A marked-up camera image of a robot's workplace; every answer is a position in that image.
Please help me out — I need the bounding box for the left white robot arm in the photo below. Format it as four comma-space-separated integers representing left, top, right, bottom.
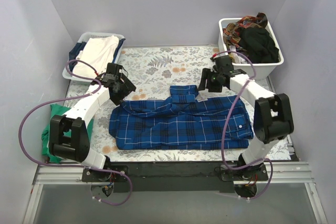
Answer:
48, 63, 136, 182

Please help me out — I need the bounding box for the brown plaid crumpled shirt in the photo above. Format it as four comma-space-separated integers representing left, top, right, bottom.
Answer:
223, 12, 268, 51

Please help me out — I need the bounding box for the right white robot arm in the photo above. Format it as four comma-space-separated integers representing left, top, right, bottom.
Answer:
198, 51, 294, 181

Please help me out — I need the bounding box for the folded navy shirt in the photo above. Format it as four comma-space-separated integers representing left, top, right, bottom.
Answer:
69, 38, 125, 78

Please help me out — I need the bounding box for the folded white shirt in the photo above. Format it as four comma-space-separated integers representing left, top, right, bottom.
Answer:
76, 35, 122, 74

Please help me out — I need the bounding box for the white crumpled garment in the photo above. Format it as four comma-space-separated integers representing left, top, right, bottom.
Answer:
228, 46, 248, 64

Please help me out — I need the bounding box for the white plastic bin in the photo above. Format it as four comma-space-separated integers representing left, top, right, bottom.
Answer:
218, 18, 284, 80

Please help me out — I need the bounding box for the black crumpled shirt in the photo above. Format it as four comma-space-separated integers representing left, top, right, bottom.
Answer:
238, 27, 279, 63

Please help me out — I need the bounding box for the aluminium rail frame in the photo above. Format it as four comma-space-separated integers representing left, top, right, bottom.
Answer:
22, 77, 329, 224

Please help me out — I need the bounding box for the white slotted laundry basket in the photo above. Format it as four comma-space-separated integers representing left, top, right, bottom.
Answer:
62, 32, 125, 82

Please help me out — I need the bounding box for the folded green shirt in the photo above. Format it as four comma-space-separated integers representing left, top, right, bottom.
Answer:
41, 103, 95, 164

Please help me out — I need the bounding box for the blue plaid long sleeve shirt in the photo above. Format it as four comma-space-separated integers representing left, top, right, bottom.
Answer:
109, 85, 254, 150

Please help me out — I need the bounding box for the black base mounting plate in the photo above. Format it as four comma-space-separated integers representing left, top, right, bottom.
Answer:
81, 161, 268, 193

